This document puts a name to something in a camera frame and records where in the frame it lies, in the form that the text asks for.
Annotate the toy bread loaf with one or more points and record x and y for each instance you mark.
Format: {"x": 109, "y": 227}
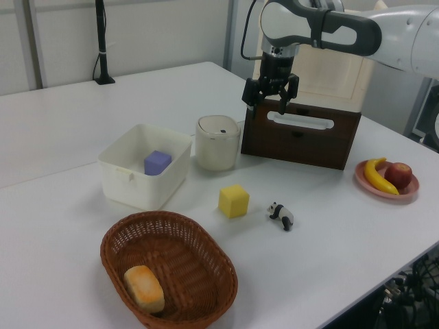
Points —
{"x": 144, "y": 289}

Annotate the cream trash can with lid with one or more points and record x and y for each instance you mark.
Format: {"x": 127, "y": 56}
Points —
{"x": 216, "y": 145}

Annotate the yellow toy banana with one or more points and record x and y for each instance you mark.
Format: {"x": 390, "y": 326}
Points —
{"x": 375, "y": 178}

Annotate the black pole stand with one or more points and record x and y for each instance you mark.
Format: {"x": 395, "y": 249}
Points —
{"x": 101, "y": 44}

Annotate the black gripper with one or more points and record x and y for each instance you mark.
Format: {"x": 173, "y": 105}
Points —
{"x": 277, "y": 70}

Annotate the panda toy figure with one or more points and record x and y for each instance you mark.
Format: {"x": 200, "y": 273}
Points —
{"x": 283, "y": 214}

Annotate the grey metal frame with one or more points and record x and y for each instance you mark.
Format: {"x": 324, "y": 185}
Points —
{"x": 425, "y": 113}

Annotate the brown wicker basket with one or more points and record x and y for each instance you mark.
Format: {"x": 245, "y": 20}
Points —
{"x": 192, "y": 267}

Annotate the white plastic storage box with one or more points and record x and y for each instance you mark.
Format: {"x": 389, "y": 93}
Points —
{"x": 137, "y": 185}

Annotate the dark brown wooden drawer box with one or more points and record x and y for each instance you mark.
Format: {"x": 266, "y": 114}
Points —
{"x": 298, "y": 147}

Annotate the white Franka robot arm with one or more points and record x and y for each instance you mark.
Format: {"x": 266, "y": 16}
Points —
{"x": 394, "y": 37}

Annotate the purple cube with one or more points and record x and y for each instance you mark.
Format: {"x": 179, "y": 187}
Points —
{"x": 156, "y": 164}

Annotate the red toy apple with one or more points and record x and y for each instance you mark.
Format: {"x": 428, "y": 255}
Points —
{"x": 398, "y": 174}

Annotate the pink plate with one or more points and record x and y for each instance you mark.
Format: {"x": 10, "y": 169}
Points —
{"x": 409, "y": 192}

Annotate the yellow cube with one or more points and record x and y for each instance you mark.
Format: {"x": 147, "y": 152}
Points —
{"x": 233, "y": 201}

